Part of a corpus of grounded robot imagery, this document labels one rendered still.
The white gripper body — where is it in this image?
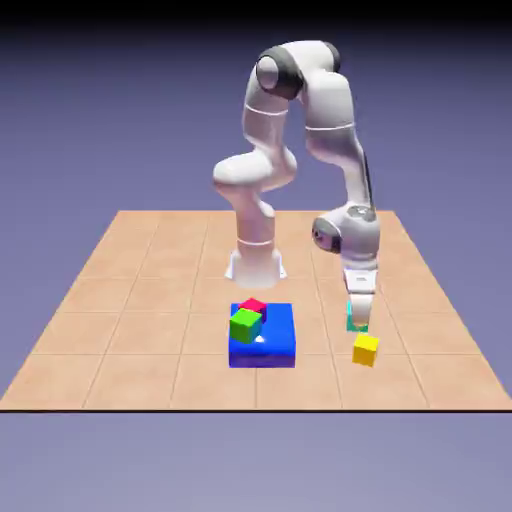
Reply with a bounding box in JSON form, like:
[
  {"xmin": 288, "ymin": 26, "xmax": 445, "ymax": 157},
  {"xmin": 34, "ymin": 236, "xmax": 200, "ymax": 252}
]
[{"xmin": 350, "ymin": 292, "xmax": 376, "ymax": 326}]

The small red cube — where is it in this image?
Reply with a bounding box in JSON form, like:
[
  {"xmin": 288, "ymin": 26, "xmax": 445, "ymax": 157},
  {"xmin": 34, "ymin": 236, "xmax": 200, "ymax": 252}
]
[{"xmin": 238, "ymin": 297, "xmax": 268, "ymax": 324}]

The small teal cube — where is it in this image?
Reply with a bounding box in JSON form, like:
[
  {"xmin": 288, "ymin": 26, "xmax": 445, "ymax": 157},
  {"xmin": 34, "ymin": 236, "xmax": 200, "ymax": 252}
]
[{"xmin": 345, "ymin": 299, "xmax": 370, "ymax": 334}]

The small green cube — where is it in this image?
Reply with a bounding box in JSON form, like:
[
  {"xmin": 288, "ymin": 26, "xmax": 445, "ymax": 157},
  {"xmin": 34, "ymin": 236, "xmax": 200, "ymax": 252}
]
[{"xmin": 229, "ymin": 307, "xmax": 264, "ymax": 345}]

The large blue box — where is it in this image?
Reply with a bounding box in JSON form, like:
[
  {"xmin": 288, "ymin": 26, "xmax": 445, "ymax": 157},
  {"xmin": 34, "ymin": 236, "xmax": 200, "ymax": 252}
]
[{"xmin": 228, "ymin": 302, "xmax": 297, "ymax": 369}]

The small yellow cube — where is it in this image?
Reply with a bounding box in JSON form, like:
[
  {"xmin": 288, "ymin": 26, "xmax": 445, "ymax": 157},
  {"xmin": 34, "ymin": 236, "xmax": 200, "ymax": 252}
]
[{"xmin": 352, "ymin": 333, "xmax": 380, "ymax": 368}]

